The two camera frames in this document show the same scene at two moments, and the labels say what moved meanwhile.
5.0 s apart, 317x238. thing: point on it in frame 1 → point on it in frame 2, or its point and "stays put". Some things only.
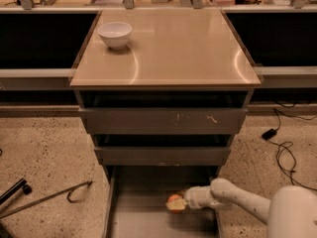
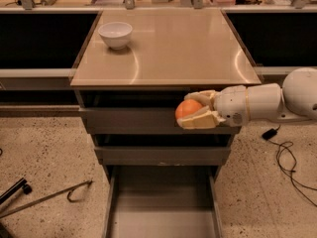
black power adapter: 270,133 stays put
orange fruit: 172,197 → 185,108
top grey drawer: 164,112 stays put
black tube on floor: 21,184 stays put
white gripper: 194,196 → 232,104
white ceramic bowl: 116,34 stays put
